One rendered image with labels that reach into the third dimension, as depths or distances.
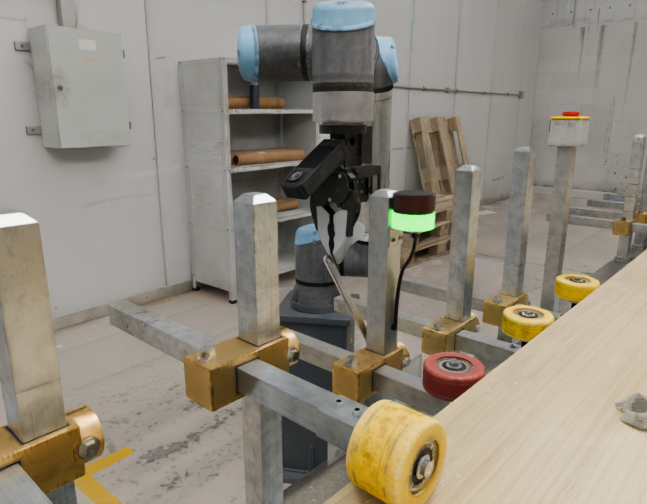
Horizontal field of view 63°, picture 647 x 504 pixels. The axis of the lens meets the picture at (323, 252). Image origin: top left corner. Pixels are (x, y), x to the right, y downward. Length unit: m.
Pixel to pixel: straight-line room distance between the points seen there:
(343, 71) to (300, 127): 3.38
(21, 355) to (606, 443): 0.56
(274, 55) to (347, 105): 0.20
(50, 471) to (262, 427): 0.25
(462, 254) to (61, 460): 0.73
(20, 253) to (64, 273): 2.99
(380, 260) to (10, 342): 0.50
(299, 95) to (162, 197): 1.29
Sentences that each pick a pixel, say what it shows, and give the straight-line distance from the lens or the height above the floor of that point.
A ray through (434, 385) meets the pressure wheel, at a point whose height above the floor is 0.89.
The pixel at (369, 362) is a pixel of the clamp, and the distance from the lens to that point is 0.81.
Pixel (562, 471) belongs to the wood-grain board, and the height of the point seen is 0.90.
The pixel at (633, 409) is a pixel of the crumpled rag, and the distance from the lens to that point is 0.72.
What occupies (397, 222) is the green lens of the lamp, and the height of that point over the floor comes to 1.08.
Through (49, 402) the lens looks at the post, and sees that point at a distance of 0.51.
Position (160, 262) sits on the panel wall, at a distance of 3.75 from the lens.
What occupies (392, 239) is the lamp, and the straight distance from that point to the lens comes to 0.78.
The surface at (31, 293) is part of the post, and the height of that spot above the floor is 1.09.
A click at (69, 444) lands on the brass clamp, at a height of 0.96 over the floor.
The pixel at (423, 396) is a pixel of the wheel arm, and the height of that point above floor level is 0.85.
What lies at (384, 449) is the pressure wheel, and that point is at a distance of 0.46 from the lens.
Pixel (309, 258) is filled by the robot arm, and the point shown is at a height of 0.78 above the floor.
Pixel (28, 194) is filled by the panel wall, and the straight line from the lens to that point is 3.31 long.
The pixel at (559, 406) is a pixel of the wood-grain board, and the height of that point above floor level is 0.90.
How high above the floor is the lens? 1.23
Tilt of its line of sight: 15 degrees down
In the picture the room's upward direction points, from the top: straight up
